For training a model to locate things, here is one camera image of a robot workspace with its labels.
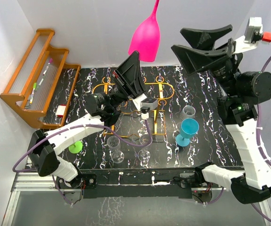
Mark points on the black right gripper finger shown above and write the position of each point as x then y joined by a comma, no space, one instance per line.
194,60
204,39

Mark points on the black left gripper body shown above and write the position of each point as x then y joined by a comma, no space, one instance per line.
116,98

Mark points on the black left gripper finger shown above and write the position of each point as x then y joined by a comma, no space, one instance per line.
126,76
137,84

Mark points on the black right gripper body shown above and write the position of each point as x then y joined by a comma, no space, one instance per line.
226,71

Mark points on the pink wine glass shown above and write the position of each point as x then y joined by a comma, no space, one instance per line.
146,38

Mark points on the green wine glass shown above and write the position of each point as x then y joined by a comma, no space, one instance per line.
76,147

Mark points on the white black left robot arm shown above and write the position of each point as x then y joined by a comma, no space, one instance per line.
45,147

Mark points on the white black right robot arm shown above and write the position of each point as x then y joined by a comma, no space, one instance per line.
243,91

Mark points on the clear wine glass left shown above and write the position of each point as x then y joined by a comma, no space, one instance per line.
117,156

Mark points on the clear wine glass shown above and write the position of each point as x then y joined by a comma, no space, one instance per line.
144,154
117,156

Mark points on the orange wooden shelf rack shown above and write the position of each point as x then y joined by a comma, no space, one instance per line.
54,89

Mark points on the blue wine glass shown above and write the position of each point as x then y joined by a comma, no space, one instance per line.
189,127

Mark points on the clear wine glass right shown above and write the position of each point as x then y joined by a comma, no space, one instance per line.
144,154

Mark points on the red white eraser block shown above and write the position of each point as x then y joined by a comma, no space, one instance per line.
60,110

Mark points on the pink capped marker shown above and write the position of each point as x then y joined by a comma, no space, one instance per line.
49,63

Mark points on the green capped marker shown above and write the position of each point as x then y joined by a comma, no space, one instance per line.
33,92

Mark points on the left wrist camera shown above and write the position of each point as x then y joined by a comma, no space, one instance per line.
144,105

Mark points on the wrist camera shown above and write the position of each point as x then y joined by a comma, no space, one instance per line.
144,105
252,36

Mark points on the gold wire wine glass rack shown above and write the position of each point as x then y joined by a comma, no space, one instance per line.
125,126

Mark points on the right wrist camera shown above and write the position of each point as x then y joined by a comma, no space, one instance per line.
252,36

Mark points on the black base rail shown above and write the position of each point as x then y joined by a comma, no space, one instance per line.
163,182

